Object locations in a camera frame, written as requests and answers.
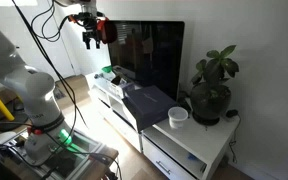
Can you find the small blue object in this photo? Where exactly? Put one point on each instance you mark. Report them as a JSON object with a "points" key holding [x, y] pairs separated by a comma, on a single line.
{"points": [[192, 156]]}

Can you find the dark round plant pot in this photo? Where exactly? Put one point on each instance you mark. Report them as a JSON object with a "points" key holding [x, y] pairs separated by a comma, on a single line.
{"points": [[210, 100]]}

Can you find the white plastic cup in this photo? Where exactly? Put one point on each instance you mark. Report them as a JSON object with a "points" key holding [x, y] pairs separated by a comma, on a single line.
{"points": [[177, 117]]}

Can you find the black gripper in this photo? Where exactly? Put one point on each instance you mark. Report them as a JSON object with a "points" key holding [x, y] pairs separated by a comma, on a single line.
{"points": [[90, 25]]}

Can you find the dark blue gift box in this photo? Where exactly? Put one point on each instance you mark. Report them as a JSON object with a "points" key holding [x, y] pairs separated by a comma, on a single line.
{"points": [[149, 103]]}

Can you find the metal robot base table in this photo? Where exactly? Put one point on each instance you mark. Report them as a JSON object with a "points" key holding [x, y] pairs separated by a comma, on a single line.
{"points": [[80, 156]]}

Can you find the green glowing base light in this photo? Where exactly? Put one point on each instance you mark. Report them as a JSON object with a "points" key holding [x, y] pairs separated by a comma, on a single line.
{"points": [[65, 136]]}

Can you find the green leafy house plant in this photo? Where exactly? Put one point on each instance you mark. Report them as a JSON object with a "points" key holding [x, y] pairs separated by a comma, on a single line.
{"points": [[217, 65]]}

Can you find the white door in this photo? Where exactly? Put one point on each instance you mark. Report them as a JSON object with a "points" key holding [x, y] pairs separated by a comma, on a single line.
{"points": [[55, 50]]}

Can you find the green plastic bin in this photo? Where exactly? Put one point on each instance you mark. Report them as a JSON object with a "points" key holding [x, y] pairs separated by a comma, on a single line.
{"points": [[107, 69]]}

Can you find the black power adapter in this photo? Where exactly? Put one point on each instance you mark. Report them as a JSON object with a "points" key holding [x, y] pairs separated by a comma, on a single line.
{"points": [[231, 113]]}

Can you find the black floor stand base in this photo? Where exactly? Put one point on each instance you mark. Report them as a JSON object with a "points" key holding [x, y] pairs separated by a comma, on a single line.
{"points": [[12, 121]]}

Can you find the white television stand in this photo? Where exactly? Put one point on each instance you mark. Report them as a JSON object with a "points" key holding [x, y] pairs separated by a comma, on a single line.
{"points": [[190, 140]]}

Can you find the white paper sheet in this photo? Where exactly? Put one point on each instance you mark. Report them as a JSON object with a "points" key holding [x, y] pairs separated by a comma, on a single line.
{"points": [[109, 76]]}

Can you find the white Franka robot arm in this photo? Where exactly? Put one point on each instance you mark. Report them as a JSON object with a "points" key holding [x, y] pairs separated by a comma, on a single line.
{"points": [[37, 96]]}

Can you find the black flat screen television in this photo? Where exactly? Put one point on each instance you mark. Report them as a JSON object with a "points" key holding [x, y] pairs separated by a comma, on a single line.
{"points": [[147, 53]]}

